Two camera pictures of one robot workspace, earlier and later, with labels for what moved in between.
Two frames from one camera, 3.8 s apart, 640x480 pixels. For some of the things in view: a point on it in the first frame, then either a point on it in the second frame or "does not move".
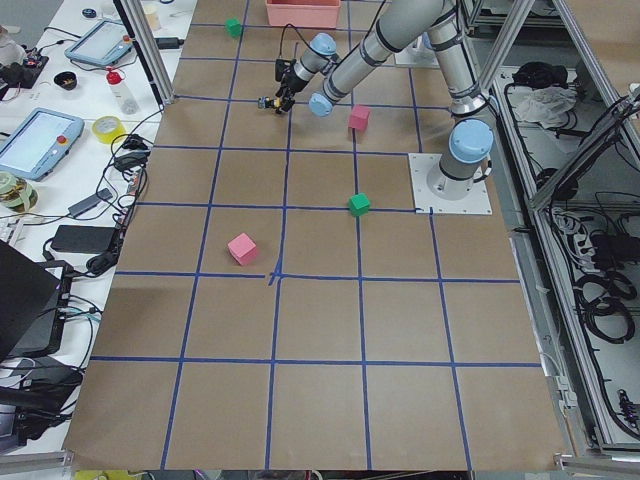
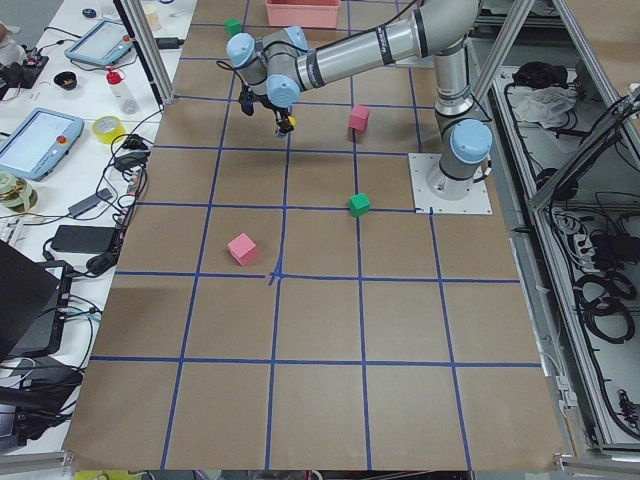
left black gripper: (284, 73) -> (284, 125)
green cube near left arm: (359, 204) does not move
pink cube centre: (359, 117) does not move
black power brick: (83, 239) does not move
